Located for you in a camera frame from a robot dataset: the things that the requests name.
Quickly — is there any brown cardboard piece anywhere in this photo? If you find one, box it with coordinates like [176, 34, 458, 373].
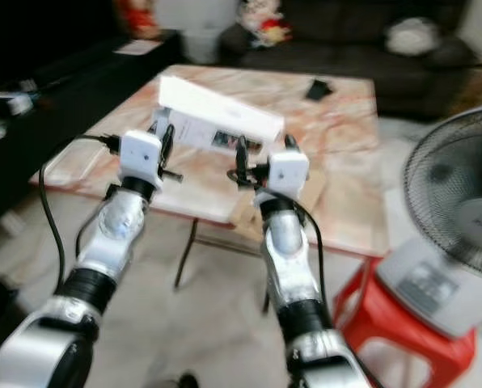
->
[228, 189, 266, 243]

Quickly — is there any pink marble coffee table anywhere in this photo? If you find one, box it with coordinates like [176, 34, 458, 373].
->
[42, 64, 390, 318]

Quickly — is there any long white cardboard box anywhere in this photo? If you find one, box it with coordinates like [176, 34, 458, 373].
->
[158, 74, 285, 155]

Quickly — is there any small black flat object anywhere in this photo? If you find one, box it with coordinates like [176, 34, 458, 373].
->
[305, 78, 333, 103]

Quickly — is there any white paper sheet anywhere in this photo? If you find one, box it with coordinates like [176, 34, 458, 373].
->
[113, 38, 163, 57]

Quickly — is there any dark fabric sofa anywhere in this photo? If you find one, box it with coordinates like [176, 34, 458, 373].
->
[215, 0, 482, 124]

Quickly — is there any black low cabinet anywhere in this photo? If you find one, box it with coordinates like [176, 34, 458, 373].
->
[0, 30, 186, 237]

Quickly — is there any red ornament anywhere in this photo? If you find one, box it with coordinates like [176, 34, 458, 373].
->
[115, 0, 162, 40]

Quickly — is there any white plastic container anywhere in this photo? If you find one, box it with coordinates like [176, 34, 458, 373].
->
[155, 0, 243, 66]

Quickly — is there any small white device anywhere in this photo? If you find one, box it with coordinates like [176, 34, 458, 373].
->
[0, 91, 36, 119]

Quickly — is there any white round cushion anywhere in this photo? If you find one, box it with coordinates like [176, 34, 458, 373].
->
[386, 17, 441, 57]

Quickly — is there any black electric fan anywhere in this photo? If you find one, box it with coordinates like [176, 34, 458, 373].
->
[376, 104, 482, 340]

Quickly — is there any red plastic stool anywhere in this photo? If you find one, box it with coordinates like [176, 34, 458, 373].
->
[333, 257, 479, 388]

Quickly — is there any black robot foot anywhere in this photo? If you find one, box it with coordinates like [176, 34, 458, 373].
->
[175, 373, 202, 388]

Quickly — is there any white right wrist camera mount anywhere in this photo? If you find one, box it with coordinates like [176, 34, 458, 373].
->
[266, 150, 311, 200]

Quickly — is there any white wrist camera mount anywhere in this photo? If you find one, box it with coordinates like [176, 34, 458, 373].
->
[117, 129, 168, 182]
[266, 150, 311, 200]

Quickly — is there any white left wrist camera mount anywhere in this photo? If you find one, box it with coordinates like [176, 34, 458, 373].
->
[117, 129, 168, 182]

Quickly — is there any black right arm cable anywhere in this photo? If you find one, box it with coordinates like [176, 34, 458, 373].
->
[291, 192, 328, 304]

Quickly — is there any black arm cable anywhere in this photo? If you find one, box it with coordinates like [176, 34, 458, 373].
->
[39, 134, 122, 288]
[291, 192, 328, 304]

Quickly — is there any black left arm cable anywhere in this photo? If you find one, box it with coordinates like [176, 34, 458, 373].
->
[39, 134, 122, 288]

